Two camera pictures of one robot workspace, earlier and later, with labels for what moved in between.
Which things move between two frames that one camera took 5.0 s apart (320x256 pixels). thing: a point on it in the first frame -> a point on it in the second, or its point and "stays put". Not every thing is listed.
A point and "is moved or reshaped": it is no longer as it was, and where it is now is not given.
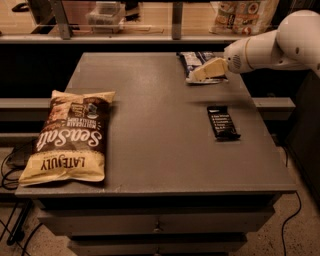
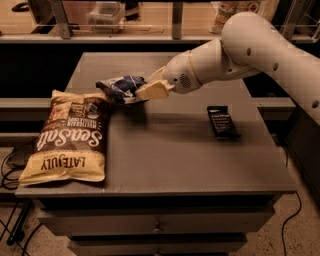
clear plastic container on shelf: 106,17 stays put
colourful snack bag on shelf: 241,17 stays put
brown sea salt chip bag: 71,145 stays put
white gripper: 235,59 -> 180,74
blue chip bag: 192,60 is moved or reshaped
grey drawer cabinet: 190,167 stays put
